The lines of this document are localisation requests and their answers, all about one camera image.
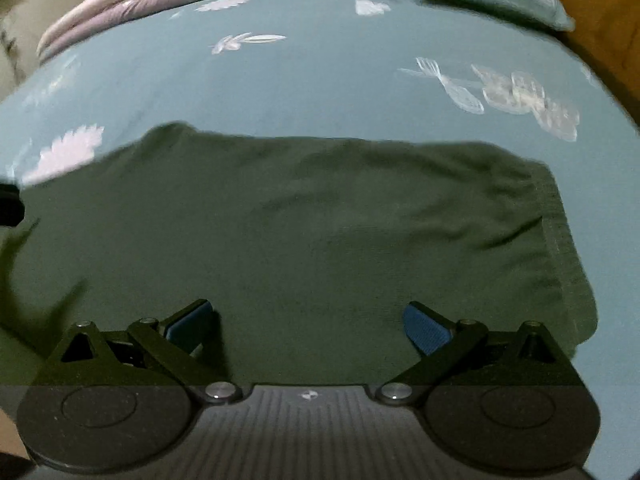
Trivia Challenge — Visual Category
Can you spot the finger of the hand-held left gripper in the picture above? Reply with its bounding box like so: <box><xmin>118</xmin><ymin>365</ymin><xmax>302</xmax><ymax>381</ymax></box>
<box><xmin>0</xmin><ymin>183</ymin><xmax>25</xmax><ymax>227</ymax></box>

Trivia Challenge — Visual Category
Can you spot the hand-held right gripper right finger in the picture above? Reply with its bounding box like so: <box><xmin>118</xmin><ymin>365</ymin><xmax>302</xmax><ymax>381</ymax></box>
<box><xmin>376</xmin><ymin>301</ymin><xmax>576</xmax><ymax>405</ymax></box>

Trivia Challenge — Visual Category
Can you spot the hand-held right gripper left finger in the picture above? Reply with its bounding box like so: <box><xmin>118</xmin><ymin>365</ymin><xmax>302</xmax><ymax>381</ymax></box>
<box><xmin>40</xmin><ymin>300</ymin><xmax>243</xmax><ymax>404</ymax></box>

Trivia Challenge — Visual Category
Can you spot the dark green long-sleeved top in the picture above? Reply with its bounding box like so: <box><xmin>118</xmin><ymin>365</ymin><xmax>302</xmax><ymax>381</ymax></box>
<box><xmin>0</xmin><ymin>121</ymin><xmax>598</xmax><ymax>386</ymax></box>

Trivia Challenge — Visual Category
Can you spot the wooden headboard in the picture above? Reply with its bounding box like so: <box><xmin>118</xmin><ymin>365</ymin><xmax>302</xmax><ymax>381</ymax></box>
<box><xmin>522</xmin><ymin>0</ymin><xmax>640</xmax><ymax>126</ymax></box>

